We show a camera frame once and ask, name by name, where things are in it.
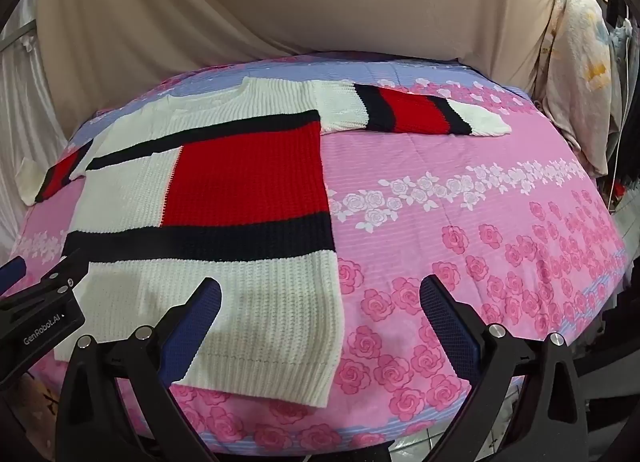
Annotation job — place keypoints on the red white black knit sweater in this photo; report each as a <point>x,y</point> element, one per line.
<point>229,185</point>

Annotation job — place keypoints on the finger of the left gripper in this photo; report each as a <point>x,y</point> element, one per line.
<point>11,273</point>

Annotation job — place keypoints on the pale floral hanging cloth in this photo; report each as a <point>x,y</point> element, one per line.
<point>574,79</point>

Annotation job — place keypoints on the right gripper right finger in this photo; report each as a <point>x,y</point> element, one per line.
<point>549,421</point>

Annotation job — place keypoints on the white satin curtain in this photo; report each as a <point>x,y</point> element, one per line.
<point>29,127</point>

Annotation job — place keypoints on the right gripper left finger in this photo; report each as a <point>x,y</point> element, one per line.
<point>116,403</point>

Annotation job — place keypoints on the beige fabric backdrop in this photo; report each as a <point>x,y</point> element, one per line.
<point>101,53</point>

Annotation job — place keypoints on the pink floral bed sheet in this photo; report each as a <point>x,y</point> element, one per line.
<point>512,225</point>

